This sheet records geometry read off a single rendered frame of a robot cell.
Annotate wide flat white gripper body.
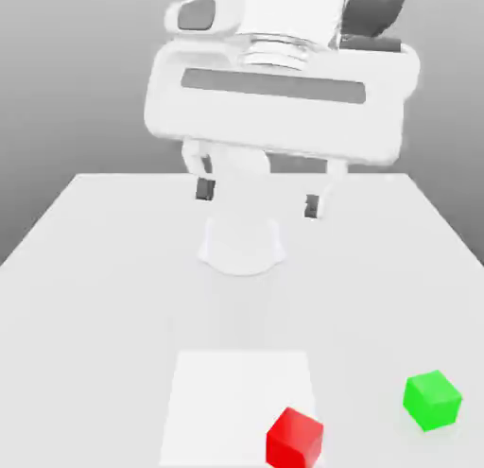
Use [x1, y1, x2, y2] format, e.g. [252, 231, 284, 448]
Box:
[143, 40, 422, 166]

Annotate small green cube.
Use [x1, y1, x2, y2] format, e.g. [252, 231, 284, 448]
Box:
[402, 369, 464, 434]

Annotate small red cube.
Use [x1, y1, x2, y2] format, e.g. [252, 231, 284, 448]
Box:
[265, 406, 325, 468]

